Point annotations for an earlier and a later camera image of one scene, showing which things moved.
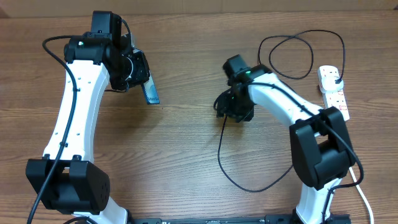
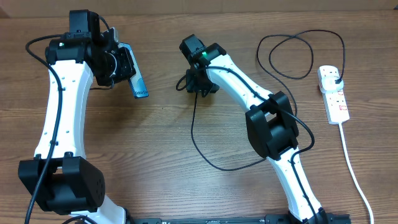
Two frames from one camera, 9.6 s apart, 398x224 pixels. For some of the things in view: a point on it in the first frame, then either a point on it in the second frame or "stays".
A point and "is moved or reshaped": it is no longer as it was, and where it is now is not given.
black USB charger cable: x=290 y=38 -> x=254 y=163
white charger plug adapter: x=328 y=84 stays
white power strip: x=332 y=99 stays
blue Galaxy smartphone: x=151 y=91 is moved or reshaped
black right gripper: x=226 y=108 -> x=194 y=88
